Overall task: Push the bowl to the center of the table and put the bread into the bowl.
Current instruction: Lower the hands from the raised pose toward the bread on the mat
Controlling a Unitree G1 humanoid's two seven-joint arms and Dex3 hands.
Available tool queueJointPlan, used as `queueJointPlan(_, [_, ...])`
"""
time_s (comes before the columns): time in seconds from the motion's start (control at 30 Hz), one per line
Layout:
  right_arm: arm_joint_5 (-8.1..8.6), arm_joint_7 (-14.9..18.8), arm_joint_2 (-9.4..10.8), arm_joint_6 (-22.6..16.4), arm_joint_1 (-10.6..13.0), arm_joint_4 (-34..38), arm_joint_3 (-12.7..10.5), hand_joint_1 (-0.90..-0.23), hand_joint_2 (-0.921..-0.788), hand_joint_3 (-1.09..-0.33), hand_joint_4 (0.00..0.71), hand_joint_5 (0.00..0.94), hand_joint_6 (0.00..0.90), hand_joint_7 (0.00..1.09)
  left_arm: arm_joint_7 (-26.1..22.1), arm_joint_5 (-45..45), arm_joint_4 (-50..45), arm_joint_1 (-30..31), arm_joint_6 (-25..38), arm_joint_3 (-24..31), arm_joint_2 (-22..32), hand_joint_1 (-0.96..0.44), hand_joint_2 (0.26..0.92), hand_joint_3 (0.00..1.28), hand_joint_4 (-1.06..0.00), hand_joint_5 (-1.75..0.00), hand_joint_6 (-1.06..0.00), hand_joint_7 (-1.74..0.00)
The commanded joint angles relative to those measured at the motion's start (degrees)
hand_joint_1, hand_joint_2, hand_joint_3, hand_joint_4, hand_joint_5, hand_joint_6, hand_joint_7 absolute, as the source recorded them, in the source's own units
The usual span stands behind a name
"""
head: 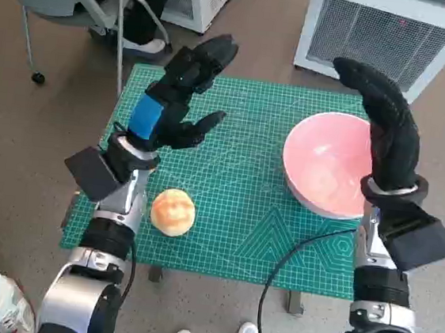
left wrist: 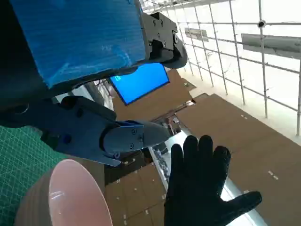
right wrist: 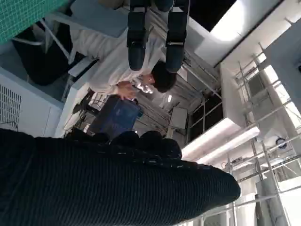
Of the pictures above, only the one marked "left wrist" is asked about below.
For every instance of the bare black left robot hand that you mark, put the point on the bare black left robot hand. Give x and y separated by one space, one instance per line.
77 42

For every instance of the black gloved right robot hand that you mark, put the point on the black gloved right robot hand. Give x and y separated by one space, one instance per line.
195 188

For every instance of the pink bowl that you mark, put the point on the pink bowl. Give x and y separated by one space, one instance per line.
70 200

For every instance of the blue screen monitor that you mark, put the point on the blue screen monitor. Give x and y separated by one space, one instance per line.
141 82

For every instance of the green cutting mat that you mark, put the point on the green cutting mat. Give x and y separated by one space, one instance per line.
14 164

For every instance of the small dome camera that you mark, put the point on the small dome camera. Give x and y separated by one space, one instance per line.
261 23

